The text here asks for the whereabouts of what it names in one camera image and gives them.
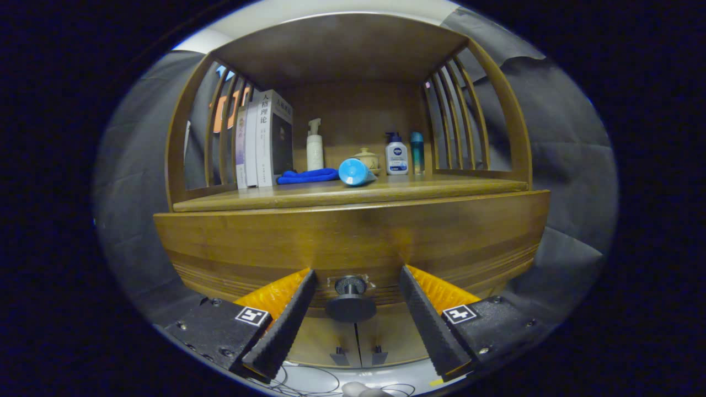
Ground wooden cabinet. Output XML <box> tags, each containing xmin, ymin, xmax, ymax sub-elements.
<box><xmin>164</xmin><ymin>12</ymin><xmax>533</xmax><ymax>369</ymax></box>

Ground plain white book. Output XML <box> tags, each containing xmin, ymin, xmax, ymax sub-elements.
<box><xmin>245</xmin><ymin>102</ymin><xmax>259</xmax><ymax>188</ymax></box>

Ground teal bottle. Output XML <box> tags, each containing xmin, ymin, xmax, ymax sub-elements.
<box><xmin>410</xmin><ymin>131</ymin><xmax>425</xmax><ymax>175</ymax></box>

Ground wooden countertop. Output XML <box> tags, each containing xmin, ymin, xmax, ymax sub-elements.
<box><xmin>173</xmin><ymin>175</ymin><xmax>529</xmax><ymax>213</ymax></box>

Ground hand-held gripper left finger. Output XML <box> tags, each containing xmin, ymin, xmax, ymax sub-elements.
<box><xmin>163</xmin><ymin>269</ymin><xmax>318</xmax><ymax>384</ymax></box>

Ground wooden drawer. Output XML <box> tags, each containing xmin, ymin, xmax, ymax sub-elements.
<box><xmin>153</xmin><ymin>190</ymin><xmax>551</xmax><ymax>320</ymax></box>

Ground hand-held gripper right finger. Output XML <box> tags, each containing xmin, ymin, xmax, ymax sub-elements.
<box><xmin>399</xmin><ymin>266</ymin><xmax>547</xmax><ymax>381</ymax></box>

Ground black floor cables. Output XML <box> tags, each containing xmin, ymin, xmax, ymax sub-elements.
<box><xmin>265</xmin><ymin>361</ymin><xmax>417</xmax><ymax>397</ymax></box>

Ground white pump bottle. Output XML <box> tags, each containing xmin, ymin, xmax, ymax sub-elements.
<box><xmin>306</xmin><ymin>118</ymin><xmax>325</xmax><ymax>171</ymax></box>

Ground blue cloth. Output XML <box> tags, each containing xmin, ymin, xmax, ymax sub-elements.
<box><xmin>276</xmin><ymin>168</ymin><xmax>340</xmax><ymax>185</ymax></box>

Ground lilac book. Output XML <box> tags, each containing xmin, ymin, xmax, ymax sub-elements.
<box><xmin>235</xmin><ymin>106</ymin><xmax>248</xmax><ymax>190</ymax></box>

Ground blue tube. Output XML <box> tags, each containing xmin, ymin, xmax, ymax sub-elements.
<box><xmin>338</xmin><ymin>158</ymin><xmax>378</xmax><ymax>187</ymax></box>

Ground beige lidded teacup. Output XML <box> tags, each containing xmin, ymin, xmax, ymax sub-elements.
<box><xmin>353</xmin><ymin>147</ymin><xmax>381</xmax><ymax>176</ymax></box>

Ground white lotion bottle blue cap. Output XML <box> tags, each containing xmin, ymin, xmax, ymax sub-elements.
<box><xmin>385</xmin><ymin>132</ymin><xmax>409</xmax><ymax>176</ymax></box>

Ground black drawer knob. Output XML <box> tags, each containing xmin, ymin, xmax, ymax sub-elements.
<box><xmin>325</xmin><ymin>275</ymin><xmax>377</xmax><ymax>323</ymax></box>

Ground white book with portrait cover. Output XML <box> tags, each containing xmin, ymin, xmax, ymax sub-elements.
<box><xmin>255</xmin><ymin>90</ymin><xmax>294</xmax><ymax>188</ymax></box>

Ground wooden cabinet door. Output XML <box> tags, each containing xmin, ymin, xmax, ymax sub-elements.
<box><xmin>287</xmin><ymin>317</ymin><xmax>362</xmax><ymax>369</ymax></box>
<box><xmin>356</xmin><ymin>317</ymin><xmax>431</xmax><ymax>367</ymax></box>

